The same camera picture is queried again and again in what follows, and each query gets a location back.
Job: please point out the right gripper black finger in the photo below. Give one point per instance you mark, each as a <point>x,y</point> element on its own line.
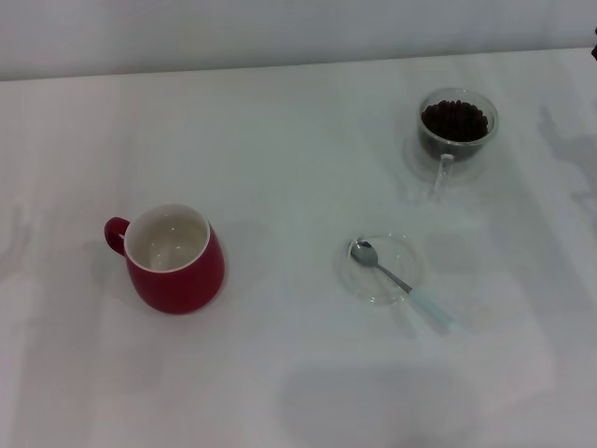
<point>593,50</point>

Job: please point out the small clear glass saucer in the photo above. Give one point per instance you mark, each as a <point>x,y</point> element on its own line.
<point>401,256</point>

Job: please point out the red ceramic mug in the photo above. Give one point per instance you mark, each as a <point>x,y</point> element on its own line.
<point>177,289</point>

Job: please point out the pile of coffee beans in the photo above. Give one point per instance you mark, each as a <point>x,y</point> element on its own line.
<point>454,120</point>

